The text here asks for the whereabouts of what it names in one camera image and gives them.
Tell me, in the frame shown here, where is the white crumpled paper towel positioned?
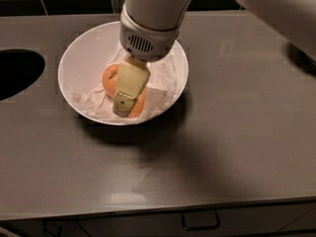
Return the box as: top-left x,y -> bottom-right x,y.
71,46 -> 178,123

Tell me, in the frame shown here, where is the smooth orange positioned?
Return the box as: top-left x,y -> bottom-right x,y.
128,89 -> 146,119

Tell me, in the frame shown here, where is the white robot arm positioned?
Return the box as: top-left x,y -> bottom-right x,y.
113,0 -> 316,118

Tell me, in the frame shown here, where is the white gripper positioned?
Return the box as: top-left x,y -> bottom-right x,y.
113,8 -> 180,118

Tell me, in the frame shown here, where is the black drawer handle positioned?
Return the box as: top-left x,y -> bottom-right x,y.
181,211 -> 221,231
41,220 -> 62,237

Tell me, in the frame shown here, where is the white bowl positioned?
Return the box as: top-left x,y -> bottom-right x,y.
58,22 -> 189,125

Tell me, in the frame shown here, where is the orange with stem dimple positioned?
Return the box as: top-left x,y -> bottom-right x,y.
102,64 -> 119,98

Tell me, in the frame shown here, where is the black left drawer handle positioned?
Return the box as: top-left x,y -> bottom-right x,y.
41,220 -> 62,237

